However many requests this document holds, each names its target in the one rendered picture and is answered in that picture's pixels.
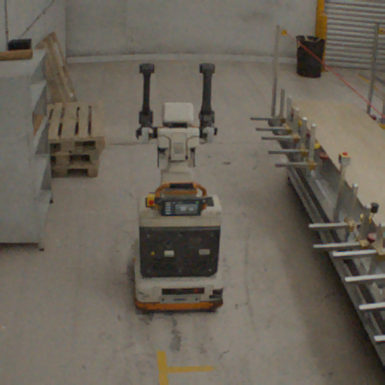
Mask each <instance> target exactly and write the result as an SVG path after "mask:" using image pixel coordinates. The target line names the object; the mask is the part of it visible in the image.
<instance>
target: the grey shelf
mask: <svg viewBox="0 0 385 385"><path fill-rule="evenodd" d="M44 54H45V55H44ZM42 59H43V65H42ZM44 66H45V67H44ZM42 68H43V74H42ZM46 73H47V69H46V49H43V50H33V58H31V59H19V60H8V61H5V60H0V242H8V243H21V242H30V243H39V250H40V251H44V249H45V248H44V244H43V236H42V234H43V228H44V224H45V221H46V214H47V211H48V207H49V204H53V202H54V201H53V196H52V176H51V166H50V155H49V153H50V146H49V137H48V130H49V126H48V117H47V113H48V107H47V88H46V85H47V79H46ZM42 78H43V79H42ZM42 91H43V92H42ZM43 95H44V100H43ZM43 104H44V110H43ZM32 112H34V114H35V116H34V119H35V117H36V115H37V114H38V113H40V114H42V115H43V116H44V114H45V116H44V118H43V120H42V122H41V124H40V127H39V129H38V131H37V132H36V135H35V137H34V135H33V122H34V119H33V117H32ZM29 120H30V121H29ZM29 123H30V124H29ZM30 130H31V131H30ZM45 132H46V137H45ZM29 135H30V136H29ZM45 141H46V147H45ZM28 146H29V147H28ZM47 147H48V148H47ZM29 158H30V160H29ZM29 162H30V167H29ZM48 166H49V167H48ZM46 170H47V175H46ZM49 175H50V176H49ZM49 177H50V178H49ZM47 180H48V185H47ZM50 185H51V186H50ZM50 189H51V190H50Z"/></svg>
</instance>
